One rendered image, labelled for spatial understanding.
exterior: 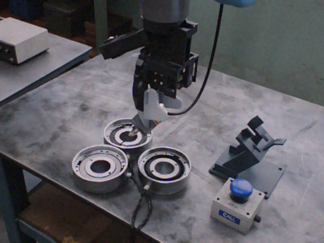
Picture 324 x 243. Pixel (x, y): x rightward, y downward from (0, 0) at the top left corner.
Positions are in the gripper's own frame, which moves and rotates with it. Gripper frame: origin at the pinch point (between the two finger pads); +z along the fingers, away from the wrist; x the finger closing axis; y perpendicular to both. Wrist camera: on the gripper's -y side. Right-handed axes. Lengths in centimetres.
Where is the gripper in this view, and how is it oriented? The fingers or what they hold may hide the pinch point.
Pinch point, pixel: (149, 117)
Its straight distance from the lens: 75.8
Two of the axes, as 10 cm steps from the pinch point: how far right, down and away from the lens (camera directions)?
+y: 8.5, 3.5, -4.0
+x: 5.3, -4.8, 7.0
